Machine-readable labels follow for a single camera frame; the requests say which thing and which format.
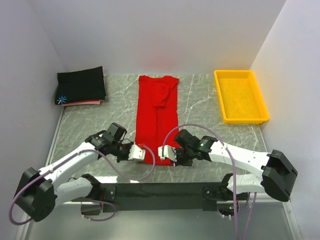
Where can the folded black t shirt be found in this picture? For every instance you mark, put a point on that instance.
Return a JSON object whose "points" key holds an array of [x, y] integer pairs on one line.
{"points": [[78, 86]]}

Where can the folded pink t shirt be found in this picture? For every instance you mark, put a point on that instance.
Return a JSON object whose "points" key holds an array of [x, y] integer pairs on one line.
{"points": [[83, 103]]}

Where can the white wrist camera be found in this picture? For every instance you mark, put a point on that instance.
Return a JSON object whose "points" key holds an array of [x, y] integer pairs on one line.
{"points": [[167, 152], [136, 153]]}

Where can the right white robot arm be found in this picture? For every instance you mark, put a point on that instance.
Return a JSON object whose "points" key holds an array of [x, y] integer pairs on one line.
{"points": [[270, 173]]}

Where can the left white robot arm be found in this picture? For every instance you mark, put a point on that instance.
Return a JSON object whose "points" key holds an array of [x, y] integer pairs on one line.
{"points": [[40, 191]]}

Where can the yellow plastic bin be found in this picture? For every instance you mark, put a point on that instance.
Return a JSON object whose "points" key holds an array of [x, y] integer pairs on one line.
{"points": [[240, 98]]}

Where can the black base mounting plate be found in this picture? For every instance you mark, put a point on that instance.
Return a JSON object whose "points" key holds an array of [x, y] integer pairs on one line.
{"points": [[166, 196]]}

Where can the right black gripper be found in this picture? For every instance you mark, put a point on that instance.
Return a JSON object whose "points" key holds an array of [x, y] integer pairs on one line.
{"points": [[179, 161]]}

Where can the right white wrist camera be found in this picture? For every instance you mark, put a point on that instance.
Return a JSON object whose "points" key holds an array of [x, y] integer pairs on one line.
{"points": [[167, 152]]}

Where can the red t shirt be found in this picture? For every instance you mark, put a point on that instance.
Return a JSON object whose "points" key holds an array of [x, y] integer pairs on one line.
{"points": [[156, 112]]}

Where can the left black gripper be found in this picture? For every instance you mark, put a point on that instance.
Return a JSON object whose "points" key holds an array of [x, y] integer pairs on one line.
{"points": [[126, 156]]}

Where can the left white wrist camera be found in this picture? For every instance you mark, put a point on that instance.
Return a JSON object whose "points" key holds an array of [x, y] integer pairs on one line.
{"points": [[136, 153]]}

